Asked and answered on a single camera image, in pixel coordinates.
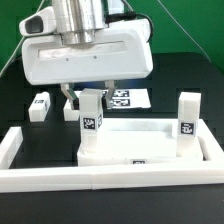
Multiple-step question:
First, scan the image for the white desk top panel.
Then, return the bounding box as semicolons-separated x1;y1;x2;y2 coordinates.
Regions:
77;118;224;166

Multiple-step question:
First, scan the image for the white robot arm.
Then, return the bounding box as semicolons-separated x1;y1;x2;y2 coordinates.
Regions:
19;0;153;107

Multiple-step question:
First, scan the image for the white cable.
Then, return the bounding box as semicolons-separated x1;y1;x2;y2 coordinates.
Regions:
0;0;48;76

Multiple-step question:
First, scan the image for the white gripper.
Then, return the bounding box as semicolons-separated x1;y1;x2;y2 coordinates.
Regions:
22;19;153;110

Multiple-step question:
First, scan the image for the white L-shaped fence frame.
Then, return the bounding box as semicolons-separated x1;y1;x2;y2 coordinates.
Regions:
0;127;224;193

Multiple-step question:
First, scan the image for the fiducial marker sheet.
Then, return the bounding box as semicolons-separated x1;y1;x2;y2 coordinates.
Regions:
73;88;151;112

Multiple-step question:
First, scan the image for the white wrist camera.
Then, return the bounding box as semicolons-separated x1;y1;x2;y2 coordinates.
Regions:
19;6;56;37

